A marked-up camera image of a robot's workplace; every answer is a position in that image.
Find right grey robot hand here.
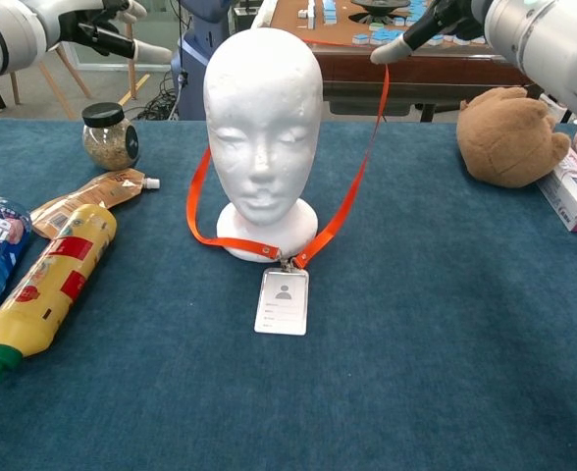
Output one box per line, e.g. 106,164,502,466
369,0,489,66

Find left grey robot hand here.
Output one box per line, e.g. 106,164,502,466
45,0,175,65

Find orange lanyard strap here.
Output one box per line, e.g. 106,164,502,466
185,37,391,270

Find white ID badge holder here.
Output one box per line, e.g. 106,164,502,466
253,267,310,338

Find white foam mannequin head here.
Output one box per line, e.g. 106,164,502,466
203,26,325,264

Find wooden pole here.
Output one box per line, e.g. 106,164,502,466
124,22,138,102

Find brown mahjong table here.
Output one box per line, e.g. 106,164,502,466
256,0,545,123

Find black round table dome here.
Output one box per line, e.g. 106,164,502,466
350,0,411,25

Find blue grey machine base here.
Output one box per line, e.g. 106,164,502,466
170,0,236,122

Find glass jar black lid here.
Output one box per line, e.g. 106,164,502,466
80,101,141,172

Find brown plush toy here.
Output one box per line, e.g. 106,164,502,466
455,86,573,189

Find brown spout pouch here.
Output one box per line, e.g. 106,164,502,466
28,167,162,240

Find yellow bottle green cap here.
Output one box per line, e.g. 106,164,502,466
0,203,119,383

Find tangled black floor cables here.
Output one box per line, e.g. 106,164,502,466
138,73,182,122

